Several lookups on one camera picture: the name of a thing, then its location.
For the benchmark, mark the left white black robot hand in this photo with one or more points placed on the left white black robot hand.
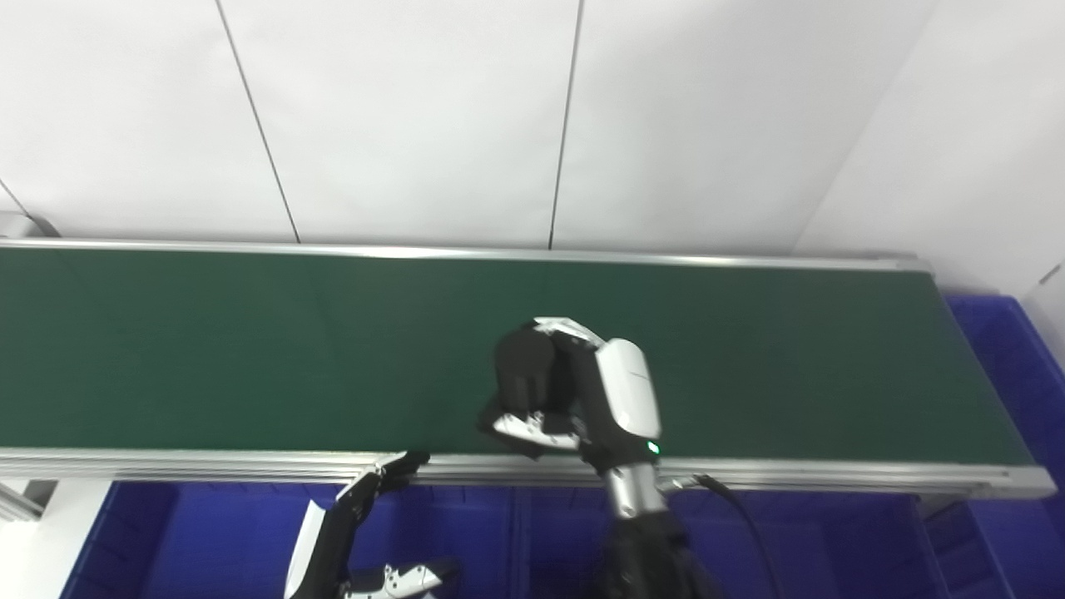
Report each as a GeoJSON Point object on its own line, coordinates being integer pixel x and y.
{"type": "Point", "coordinates": [337, 524]}

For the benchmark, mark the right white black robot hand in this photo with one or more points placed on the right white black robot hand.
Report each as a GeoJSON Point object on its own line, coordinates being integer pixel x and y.
{"type": "Point", "coordinates": [628, 391]}

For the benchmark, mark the black cylinder-on-block part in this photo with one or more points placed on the black cylinder-on-block part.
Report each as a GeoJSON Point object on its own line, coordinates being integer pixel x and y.
{"type": "Point", "coordinates": [526, 374]}

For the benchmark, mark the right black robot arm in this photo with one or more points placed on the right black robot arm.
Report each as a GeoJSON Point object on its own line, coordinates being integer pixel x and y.
{"type": "Point", "coordinates": [649, 549]}

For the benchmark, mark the green conveyor belt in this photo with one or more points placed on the green conveyor belt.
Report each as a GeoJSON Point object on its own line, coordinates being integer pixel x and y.
{"type": "Point", "coordinates": [250, 466]}
{"type": "Point", "coordinates": [250, 358]}

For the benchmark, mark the blue plastic bin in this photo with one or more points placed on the blue plastic bin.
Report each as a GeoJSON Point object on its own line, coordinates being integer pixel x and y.
{"type": "Point", "coordinates": [208, 541]}
{"type": "Point", "coordinates": [832, 549]}
{"type": "Point", "coordinates": [1015, 374]}

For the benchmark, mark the aluminium conveyor leg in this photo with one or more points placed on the aluminium conveyor leg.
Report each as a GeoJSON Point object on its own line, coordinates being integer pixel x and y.
{"type": "Point", "coordinates": [940, 503]}
{"type": "Point", "coordinates": [21, 499]}

